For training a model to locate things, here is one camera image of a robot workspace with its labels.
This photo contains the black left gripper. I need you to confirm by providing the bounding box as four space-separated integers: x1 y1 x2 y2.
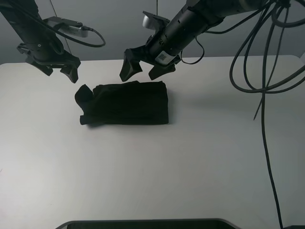
17 35 81 83

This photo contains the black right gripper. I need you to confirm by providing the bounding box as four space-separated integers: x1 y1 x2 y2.
119 7 207 82

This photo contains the black printed t-shirt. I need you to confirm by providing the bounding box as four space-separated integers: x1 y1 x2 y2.
74 81 169 125

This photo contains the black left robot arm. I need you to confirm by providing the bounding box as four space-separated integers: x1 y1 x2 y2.
0 0 81 83

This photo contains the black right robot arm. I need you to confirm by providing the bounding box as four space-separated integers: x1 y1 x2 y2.
120 0 290 82

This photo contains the black robot base panel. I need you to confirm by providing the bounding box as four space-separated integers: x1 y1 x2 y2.
58 219 238 229

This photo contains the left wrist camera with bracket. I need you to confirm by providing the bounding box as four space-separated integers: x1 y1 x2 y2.
43 16 88 38

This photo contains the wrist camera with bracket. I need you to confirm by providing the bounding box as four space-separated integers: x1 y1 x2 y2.
43 16 88 38
142 11 170 31

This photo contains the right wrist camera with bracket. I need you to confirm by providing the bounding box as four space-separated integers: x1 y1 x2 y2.
142 11 170 31

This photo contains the black left camera cable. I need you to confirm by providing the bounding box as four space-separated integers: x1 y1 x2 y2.
42 20 106 48

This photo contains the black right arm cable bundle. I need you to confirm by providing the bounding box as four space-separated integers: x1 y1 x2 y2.
181 0 305 229

